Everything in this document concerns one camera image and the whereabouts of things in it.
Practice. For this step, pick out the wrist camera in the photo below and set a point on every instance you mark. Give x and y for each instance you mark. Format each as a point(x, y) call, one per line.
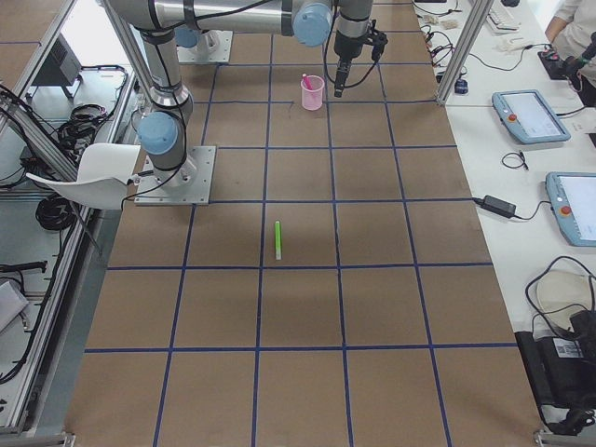
point(377, 40)

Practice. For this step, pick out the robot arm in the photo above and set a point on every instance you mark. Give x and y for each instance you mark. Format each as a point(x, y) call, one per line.
point(311, 23)

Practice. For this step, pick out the black power adapter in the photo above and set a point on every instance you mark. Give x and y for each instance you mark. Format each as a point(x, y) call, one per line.
point(496, 206)

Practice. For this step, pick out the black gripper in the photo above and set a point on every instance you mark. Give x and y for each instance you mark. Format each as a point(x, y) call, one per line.
point(346, 46)

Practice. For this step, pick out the blue teach pendant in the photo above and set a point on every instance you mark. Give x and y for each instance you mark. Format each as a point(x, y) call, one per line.
point(572, 198)
point(528, 118)

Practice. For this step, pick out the pink pen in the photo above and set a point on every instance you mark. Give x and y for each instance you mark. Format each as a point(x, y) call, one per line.
point(306, 82)

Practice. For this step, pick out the aluminium frame post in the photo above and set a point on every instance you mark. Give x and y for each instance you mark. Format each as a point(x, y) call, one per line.
point(465, 42)

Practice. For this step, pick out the pink mesh cup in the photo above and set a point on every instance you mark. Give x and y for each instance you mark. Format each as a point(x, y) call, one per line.
point(312, 100)

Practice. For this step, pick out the white chair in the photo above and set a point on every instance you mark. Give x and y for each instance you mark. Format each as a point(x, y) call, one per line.
point(102, 177)

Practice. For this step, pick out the green pen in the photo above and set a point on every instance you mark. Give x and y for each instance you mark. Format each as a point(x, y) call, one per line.
point(278, 240)

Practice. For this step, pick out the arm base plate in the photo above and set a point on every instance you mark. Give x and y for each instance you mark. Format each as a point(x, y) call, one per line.
point(200, 48)
point(190, 185)

